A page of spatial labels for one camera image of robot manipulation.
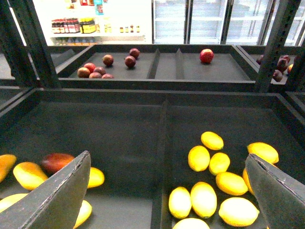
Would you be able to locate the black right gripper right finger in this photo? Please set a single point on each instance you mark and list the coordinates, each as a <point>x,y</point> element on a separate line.
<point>281,198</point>

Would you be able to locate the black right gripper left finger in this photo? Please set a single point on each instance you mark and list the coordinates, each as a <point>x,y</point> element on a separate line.
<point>56,203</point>

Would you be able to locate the yellow orange mango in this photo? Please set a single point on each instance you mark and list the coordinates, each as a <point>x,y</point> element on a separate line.
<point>29,175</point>

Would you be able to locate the yellow lemon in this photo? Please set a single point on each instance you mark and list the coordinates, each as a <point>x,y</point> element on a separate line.
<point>203,199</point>
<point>231,183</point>
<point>212,140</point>
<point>219,163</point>
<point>238,212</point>
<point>198,158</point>
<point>180,203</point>
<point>264,151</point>

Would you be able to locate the red mango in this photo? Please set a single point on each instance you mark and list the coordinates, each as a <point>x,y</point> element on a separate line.
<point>54,162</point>

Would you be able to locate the black tray divider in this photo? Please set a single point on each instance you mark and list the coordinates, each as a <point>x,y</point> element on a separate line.
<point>160,199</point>

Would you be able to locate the black front display tray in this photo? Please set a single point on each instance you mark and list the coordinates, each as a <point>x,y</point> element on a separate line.
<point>120,130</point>

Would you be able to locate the black display tray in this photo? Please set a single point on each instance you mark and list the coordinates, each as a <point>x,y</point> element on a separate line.
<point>164,67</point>
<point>120,130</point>

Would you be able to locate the dark passion fruit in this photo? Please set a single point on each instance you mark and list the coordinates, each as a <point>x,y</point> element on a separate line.
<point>130,61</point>
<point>108,60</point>
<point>134,52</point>

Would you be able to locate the red apple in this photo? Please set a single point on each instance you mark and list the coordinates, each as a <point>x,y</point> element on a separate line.
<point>206,56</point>

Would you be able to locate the black rear display tray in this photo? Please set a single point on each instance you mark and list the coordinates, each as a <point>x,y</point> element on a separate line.
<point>164,67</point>

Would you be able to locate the shelf of sauce bottles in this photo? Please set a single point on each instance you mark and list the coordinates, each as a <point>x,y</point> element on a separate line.
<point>88,22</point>

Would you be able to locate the glass door refrigerator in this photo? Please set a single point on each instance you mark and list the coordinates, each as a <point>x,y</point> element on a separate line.
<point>237,22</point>

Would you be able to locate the black shelf post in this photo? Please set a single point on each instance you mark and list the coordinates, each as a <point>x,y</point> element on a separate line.
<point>285,15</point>

